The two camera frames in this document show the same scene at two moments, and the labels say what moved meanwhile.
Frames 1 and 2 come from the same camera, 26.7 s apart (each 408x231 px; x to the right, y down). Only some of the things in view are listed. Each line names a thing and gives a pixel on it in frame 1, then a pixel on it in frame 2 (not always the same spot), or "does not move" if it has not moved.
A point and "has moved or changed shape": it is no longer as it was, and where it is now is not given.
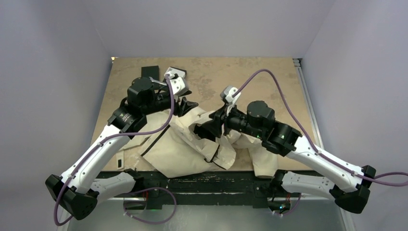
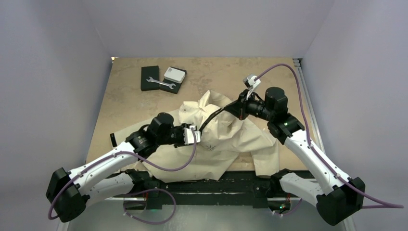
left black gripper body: (161, 101) → (176, 135)
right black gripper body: (236, 121) → (244, 101)
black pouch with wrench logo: (152, 71) does not move
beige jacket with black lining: (175, 147) has moved or changed shape
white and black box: (180, 72) does not move
